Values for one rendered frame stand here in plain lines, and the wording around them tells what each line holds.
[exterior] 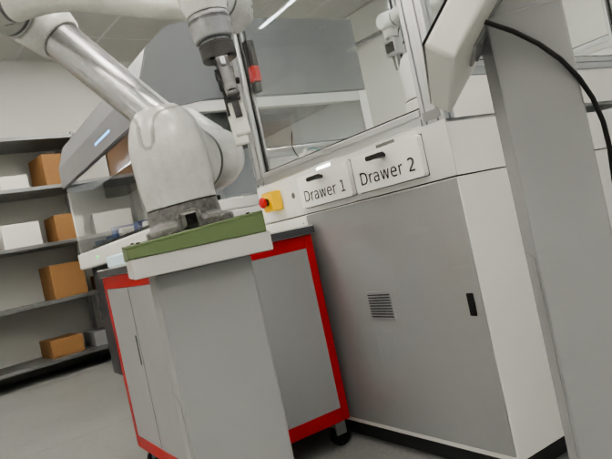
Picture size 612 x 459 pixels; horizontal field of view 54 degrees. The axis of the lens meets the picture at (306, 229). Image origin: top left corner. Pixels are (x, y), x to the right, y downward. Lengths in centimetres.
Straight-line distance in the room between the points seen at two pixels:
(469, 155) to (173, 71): 152
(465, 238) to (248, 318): 61
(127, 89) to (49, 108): 458
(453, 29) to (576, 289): 46
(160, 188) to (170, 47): 155
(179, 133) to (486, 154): 80
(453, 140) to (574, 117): 56
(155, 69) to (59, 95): 356
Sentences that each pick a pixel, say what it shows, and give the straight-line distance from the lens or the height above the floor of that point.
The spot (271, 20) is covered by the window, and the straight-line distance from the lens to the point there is 220.
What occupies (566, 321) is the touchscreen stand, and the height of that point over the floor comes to 51.
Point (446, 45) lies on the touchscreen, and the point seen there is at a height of 95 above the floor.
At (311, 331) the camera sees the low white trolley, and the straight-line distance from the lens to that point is 202.
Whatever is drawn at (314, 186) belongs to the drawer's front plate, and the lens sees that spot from 198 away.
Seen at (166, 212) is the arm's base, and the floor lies 84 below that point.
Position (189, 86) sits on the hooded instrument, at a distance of 272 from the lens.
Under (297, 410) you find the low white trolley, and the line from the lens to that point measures 201.
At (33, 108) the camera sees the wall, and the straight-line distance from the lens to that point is 609.
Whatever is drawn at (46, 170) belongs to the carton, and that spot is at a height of 169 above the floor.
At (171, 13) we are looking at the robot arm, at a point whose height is 131.
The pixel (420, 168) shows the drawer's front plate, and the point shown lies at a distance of 160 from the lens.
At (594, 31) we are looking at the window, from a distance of 224.
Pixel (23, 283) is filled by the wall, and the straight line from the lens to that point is 577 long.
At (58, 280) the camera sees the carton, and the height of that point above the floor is 77.
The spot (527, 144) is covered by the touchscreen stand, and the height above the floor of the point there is 81.
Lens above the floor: 75
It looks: level
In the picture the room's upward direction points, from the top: 12 degrees counter-clockwise
